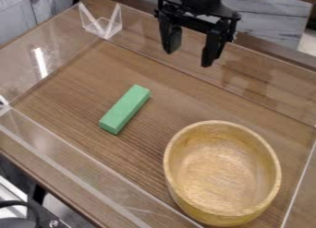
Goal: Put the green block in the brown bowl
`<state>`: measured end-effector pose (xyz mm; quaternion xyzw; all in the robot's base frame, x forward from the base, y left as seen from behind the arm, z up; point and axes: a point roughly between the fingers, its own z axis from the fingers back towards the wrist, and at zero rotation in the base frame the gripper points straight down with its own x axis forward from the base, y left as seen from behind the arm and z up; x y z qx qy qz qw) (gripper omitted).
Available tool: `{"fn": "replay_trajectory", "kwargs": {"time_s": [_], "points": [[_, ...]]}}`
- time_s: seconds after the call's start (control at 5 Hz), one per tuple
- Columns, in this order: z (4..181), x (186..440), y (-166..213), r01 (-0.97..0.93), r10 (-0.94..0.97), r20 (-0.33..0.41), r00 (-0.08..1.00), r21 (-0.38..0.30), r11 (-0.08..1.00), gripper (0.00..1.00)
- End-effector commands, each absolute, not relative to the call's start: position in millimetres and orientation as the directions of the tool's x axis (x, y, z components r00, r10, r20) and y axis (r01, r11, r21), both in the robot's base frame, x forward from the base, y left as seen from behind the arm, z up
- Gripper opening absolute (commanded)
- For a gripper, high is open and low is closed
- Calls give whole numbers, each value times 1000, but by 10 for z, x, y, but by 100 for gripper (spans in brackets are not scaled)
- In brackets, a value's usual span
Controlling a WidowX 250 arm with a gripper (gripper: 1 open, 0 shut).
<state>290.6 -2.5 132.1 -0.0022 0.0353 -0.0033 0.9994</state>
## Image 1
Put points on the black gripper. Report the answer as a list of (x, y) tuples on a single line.
[(183, 12)]

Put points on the green rectangular block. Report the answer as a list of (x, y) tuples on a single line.
[(124, 110)]

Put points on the light wooden bowl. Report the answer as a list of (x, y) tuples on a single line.
[(223, 173)]

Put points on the clear acrylic corner bracket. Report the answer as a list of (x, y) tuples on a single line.
[(104, 27)]

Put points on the clear acrylic tray wall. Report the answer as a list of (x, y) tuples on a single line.
[(109, 175)]

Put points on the black table leg bracket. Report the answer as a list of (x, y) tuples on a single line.
[(47, 219)]

